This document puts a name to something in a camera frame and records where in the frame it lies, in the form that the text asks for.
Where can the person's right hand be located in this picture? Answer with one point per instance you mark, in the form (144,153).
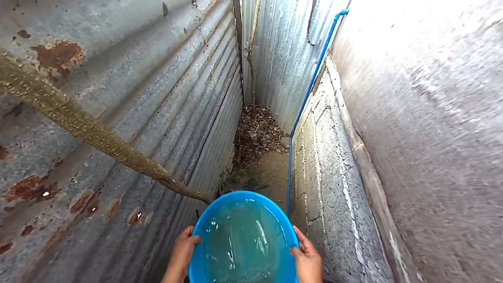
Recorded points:
(308,262)

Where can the person's left hand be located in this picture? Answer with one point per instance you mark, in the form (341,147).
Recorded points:
(180,251)

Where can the person's right fingers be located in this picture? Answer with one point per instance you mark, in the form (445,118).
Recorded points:
(305,240)

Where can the person's left thumb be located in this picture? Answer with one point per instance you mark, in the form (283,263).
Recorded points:
(195,239)

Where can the person's right thumb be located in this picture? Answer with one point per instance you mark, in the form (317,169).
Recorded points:
(296,252)

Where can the person's left fingers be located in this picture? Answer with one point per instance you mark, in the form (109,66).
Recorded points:
(185,232)

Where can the blue round plastic basin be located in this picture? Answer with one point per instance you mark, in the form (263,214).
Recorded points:
(243,243)

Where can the person's left forearm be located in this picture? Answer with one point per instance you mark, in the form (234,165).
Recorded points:
(173,276)

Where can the green grass plant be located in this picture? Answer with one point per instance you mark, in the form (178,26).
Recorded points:
(244,175)

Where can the long grey wooden beam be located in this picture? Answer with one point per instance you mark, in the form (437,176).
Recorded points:
(367,161)

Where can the thick rough brown branch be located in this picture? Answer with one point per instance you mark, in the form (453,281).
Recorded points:
(114,145)

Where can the pile of dry leaves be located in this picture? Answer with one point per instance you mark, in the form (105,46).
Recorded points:
(257,131)

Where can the blue plastic pipe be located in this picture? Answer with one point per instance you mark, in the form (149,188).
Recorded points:
(314,74)

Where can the thin crooked wooden pole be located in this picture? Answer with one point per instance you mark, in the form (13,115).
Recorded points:
(251,59)

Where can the dark narrow wooden post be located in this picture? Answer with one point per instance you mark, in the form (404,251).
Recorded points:
(238,23)

